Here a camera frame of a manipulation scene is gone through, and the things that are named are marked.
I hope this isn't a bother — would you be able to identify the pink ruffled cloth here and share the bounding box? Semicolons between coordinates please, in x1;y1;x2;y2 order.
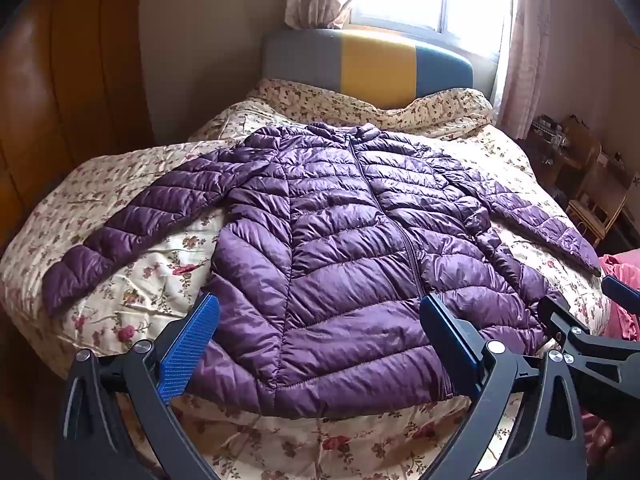
597;252;640;342

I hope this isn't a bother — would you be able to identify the person's right hand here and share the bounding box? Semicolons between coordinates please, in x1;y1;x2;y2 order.
582;402;626;471

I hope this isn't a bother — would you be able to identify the purple puffer jacket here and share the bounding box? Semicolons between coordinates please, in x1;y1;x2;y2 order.
42;124;602;418

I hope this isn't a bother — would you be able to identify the floral pillow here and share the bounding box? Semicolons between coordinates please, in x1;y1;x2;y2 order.
245;79;496;133

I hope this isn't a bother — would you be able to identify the cluttered small wooden table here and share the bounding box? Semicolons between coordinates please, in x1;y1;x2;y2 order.
529;114;602;188

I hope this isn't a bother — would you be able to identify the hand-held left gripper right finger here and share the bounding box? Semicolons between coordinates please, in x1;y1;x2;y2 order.
419;292;586;480

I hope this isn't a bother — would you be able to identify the wooden chair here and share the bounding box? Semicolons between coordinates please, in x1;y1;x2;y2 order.
565;157;632;250

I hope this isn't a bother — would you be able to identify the brown wooden wardrobe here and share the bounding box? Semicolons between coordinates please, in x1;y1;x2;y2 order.
0;0;156;256

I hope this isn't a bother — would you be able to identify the grey yellow blue headboard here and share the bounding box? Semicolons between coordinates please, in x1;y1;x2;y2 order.
261;25;475;111

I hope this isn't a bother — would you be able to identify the large-floral cream quilt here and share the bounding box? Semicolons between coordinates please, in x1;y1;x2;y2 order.
0;95;616;480

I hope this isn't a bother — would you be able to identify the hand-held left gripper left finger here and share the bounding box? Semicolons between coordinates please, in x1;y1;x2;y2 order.
57;292;223;480

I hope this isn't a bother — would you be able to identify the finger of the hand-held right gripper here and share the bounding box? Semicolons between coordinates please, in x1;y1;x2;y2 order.
601;275;640;313
537;294;640;403

